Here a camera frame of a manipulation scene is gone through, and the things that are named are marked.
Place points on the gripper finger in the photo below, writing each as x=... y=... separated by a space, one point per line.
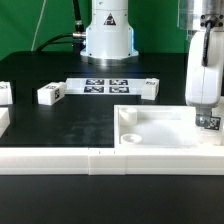
x=203 y=120

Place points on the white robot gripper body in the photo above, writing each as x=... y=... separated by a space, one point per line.
x=203 y=84

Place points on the white square tabletop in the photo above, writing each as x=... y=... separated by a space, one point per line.
x=148 y=126

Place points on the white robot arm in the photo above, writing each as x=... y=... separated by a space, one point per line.
x=110 y=39

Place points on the white U-shaped fence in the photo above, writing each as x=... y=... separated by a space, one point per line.
x=201 y=160

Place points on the sheet of fiducial markers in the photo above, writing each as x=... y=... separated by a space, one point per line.
x=104 y=86

